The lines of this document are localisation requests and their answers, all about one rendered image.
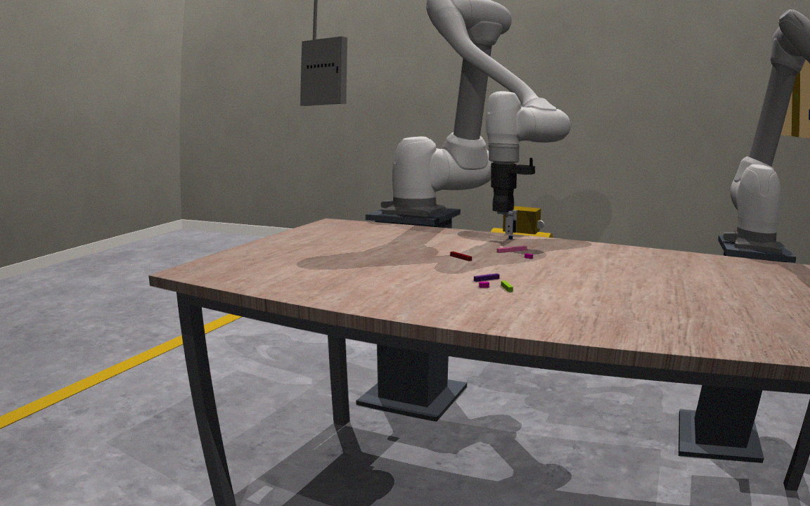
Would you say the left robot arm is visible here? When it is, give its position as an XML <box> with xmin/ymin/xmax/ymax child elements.
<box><xmin>723</xmin><ymin>10</ymin><xmax>810</xmax><ymax>253</ymax></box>

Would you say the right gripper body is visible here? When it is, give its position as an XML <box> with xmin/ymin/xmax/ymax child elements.
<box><xmin>489</xmin><ymin>143</ymin><xmax>535</xmax><ymax>212</ymax></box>

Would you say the pink rod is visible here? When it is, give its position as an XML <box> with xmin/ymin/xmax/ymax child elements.
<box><xmin>496</xmin><ymin>246</ymin><xmax>527</xmax><ymax>253</ymax></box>

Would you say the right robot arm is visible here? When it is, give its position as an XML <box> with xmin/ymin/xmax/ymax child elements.
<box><xmin>381</xmin><ymin>0</ymin><xmax>571</xmax><ymax>216</ymax></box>

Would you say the purple rod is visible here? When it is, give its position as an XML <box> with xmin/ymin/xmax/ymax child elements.
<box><xmin>474</xmin><ymin>273</ymin><xmax>500</xmax><ymax>282</ymax></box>

